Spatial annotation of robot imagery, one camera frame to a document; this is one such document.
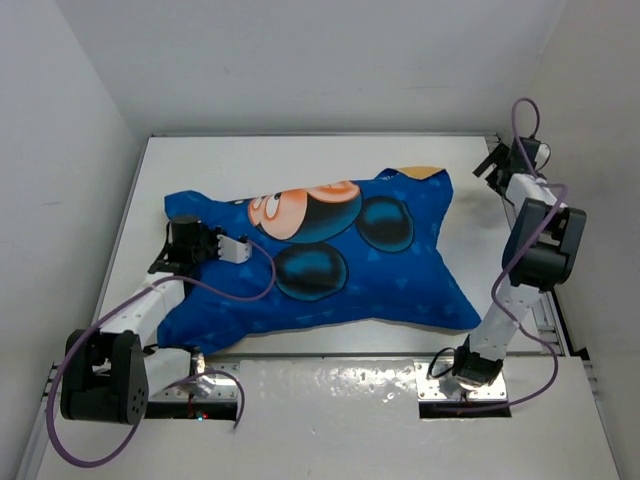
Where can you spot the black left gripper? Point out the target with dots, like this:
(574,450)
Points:
(211,234)

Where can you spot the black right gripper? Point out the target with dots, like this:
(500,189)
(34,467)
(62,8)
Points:
(500,154)

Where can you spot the yellow blue printed pillowcase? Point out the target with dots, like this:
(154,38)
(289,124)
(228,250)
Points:
(324,255)

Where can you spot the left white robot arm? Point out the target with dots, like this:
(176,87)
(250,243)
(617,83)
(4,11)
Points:
(107,378)

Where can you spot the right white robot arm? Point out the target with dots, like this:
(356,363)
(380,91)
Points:
(540,254)

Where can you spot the white front cover board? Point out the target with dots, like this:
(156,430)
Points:
(351,420)

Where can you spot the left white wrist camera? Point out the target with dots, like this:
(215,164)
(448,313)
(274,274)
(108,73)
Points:
(235,251)

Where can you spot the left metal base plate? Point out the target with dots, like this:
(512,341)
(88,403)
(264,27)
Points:
(208,389)

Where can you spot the metal base plate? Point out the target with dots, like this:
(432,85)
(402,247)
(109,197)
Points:
(208,389)
(447,390)

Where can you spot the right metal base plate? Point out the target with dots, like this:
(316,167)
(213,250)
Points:
(447,390)

